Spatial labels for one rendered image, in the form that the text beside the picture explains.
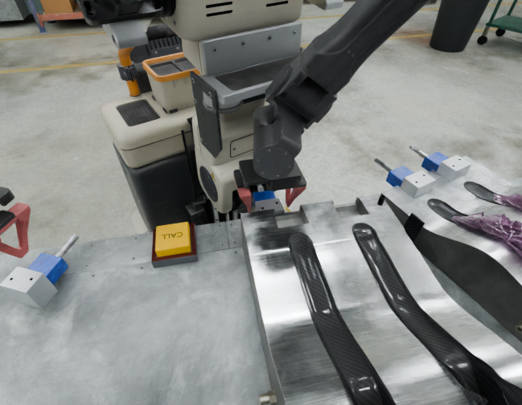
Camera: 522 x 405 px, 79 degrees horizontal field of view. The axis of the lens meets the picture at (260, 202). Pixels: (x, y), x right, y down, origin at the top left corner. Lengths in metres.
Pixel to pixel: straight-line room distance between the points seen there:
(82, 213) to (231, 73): 1.54
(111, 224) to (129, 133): 1.00
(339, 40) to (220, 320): 0.43
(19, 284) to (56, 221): 1.45
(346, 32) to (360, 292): 0.34
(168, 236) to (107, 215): 1.37
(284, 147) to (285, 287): 0.20
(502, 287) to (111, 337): 0.59
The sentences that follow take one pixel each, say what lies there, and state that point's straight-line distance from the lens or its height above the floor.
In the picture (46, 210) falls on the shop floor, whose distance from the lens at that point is 2.17.
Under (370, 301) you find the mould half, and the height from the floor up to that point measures 0.88.
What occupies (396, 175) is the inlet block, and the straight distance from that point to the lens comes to 0.71.
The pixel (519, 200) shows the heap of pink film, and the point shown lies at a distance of 0.73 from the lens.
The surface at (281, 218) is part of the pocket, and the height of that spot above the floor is 0.87.
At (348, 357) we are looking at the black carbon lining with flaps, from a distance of 0.41.
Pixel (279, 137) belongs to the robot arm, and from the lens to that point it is 0.41.
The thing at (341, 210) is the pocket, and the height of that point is 0.86.
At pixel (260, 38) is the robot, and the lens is 0.67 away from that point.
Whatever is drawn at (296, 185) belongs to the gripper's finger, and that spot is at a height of 0.92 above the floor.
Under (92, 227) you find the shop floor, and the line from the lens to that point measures 1.93.
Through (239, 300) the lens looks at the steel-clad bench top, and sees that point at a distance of 0.55.
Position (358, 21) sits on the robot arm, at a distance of 0.42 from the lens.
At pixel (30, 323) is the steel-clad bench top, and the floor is 0.80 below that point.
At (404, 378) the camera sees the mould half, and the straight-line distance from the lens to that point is 0.40.
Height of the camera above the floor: 1.28
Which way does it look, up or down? 44 degrees down
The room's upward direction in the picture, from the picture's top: straight up
